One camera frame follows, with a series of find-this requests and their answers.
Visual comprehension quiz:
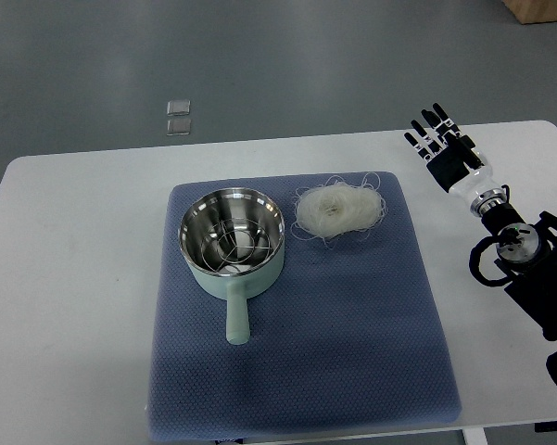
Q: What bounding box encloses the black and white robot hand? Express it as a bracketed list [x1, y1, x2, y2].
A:
[404, 103, 487, 192]

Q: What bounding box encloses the white vermicelli nest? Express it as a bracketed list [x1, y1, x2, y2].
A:
[290, 172, 388, 248]

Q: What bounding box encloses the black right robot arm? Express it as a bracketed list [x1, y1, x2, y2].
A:
[469, 184, 557, 342]

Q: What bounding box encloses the mint green steel pot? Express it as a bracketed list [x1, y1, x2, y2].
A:
[178, 187, 285, 345]

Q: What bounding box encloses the blue textured mat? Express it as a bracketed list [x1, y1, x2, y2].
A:
[147, 172, 462, 441]

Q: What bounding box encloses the white table leg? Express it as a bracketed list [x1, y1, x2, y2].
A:
[462, 427, 488, 445]

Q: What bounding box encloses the lower clear floor tile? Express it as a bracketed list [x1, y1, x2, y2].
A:
[167, 118, 192, 135]

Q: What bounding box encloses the clear floor tile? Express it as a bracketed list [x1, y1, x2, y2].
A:
[167, 99, 191, 116]
[167, 118, 192, 135]

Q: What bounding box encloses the upper clear floor tile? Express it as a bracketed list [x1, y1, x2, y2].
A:
[167, 99, 191, 116]

